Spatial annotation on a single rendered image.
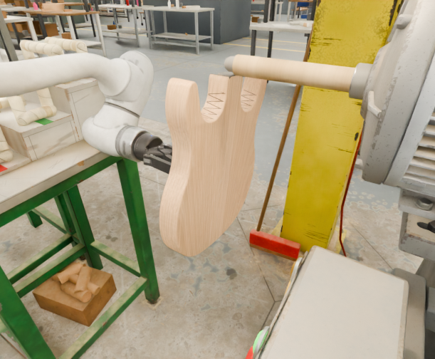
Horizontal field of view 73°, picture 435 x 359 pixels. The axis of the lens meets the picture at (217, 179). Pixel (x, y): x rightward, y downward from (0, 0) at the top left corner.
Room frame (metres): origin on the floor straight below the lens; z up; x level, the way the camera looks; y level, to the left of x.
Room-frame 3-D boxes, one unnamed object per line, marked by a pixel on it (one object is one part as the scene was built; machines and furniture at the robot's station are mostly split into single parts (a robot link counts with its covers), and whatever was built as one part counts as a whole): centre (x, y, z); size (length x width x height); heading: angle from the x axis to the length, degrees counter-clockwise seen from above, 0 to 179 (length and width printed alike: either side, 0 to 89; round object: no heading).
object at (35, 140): (0.88, 0.61, 0.98); 0.27 x 0.16 x 0.09; 59
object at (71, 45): (1.05, 0.50, 1.20); 0.20 x 0.03 x 0.03; 58
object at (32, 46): (0.98, 0.54, 1.20); 0.20 x 0.03 x 0.03; 58
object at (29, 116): (0.83, 0.53, 1.04); 0.11 x 0.03 x 0.03; 149
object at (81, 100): (1.01, 0.52, 1.02); 0.27 x 0.15 x 0.17; 59
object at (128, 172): (0.92, 0.33, 0.45); 0.05 x 0.05 x 0.90; 59
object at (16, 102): (0.80, 0.56, 1.07); 0.03 x 0.03 x 0.09
